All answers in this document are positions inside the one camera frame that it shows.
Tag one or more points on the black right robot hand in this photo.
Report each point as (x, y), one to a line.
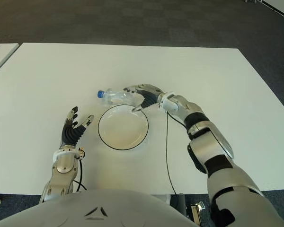
(150, 95)

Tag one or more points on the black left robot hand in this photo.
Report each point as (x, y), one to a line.
(69, 136)

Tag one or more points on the clear blue-capped water bottle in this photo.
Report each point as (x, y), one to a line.
(119, 97)

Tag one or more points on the white black-rimmed plate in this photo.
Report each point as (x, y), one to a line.
(123, 128)

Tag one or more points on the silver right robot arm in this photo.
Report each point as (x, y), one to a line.
(208, 146)

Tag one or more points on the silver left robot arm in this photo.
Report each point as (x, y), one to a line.
(62, 172)

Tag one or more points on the grey robot torso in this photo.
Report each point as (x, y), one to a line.
(97, 208)

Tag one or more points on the dark grey table leg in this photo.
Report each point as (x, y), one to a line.
(178, 202)

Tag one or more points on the white board panel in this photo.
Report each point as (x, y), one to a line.
(282, 8)

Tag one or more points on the black yellow metal bracket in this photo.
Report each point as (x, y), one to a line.
(196, 210)

